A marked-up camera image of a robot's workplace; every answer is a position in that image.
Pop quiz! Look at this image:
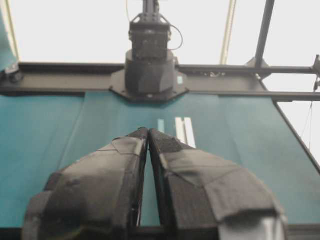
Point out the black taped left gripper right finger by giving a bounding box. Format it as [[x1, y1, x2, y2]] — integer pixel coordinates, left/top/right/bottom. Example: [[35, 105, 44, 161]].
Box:
[[148, 129, 288, 240]]

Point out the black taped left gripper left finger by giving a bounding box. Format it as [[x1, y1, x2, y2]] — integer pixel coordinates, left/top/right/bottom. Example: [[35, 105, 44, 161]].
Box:
[[21, 127, 148, 240]]

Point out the silver aluminium extrusion rail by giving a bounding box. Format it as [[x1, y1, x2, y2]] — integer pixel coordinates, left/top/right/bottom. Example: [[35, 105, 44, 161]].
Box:
[[175, 117, 196, 148]]

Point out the small white tape mark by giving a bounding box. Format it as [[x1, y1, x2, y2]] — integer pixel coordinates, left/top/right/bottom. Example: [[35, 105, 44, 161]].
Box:
[[157, 119, 165, 133]]

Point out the teal table mat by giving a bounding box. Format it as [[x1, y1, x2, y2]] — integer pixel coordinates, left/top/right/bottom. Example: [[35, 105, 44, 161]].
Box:
[[0, 0, 320, 228]]

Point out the black metal frame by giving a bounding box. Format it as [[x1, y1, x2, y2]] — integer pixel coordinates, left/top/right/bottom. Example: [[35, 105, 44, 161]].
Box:
[[0, 0, 320, 175]]

